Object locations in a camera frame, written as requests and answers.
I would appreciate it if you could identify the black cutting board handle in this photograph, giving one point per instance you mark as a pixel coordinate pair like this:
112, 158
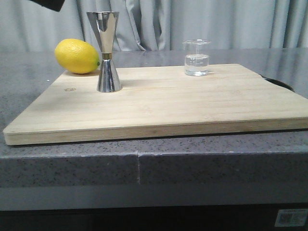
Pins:
278, 83

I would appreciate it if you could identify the white QR code sticker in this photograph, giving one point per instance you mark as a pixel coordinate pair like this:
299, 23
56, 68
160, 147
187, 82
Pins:
291, 218

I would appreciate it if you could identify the small glass beaker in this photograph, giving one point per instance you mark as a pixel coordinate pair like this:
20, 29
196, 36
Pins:
196, 59

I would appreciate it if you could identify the grey curtain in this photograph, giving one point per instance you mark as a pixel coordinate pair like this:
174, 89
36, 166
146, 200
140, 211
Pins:
150, 25

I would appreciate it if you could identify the steel double jigger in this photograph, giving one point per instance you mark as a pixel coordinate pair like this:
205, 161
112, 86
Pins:
104, 25

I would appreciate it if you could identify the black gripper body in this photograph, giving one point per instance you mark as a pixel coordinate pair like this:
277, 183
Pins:
54, 5

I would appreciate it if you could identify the wooden cutting board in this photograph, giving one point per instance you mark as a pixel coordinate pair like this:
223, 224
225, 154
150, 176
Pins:
157, 102

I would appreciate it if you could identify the yellow lemon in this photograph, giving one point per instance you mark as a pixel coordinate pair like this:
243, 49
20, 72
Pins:
77, 56

